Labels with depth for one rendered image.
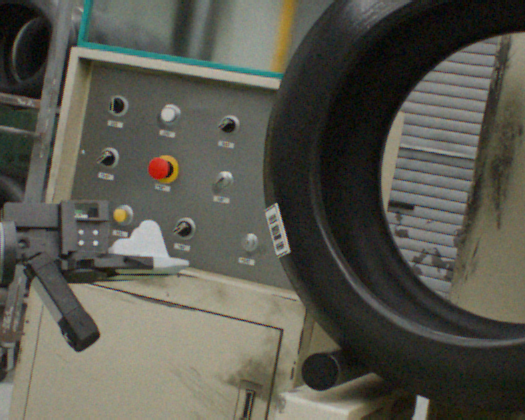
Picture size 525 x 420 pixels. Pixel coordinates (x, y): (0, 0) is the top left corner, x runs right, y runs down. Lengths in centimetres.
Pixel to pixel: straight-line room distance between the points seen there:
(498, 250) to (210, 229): 66
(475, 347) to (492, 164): 44
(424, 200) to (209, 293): 874
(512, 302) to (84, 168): 94
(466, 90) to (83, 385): 877
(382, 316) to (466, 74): 950
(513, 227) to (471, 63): 915
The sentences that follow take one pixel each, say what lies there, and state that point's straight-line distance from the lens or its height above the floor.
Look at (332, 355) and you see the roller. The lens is 143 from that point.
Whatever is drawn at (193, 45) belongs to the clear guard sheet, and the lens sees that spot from 223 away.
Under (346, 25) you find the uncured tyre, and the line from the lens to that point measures 143.
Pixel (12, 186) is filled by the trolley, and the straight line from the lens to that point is 518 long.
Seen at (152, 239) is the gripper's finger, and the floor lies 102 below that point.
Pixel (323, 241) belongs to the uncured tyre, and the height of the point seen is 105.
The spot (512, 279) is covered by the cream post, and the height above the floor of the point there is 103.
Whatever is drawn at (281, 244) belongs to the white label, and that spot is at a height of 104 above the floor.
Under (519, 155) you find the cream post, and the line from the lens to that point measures 174.
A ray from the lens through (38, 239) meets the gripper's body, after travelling 136.
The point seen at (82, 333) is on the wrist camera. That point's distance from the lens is 134.
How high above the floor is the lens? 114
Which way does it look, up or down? 3 degrees down
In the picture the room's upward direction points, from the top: 10 degrees clockwise
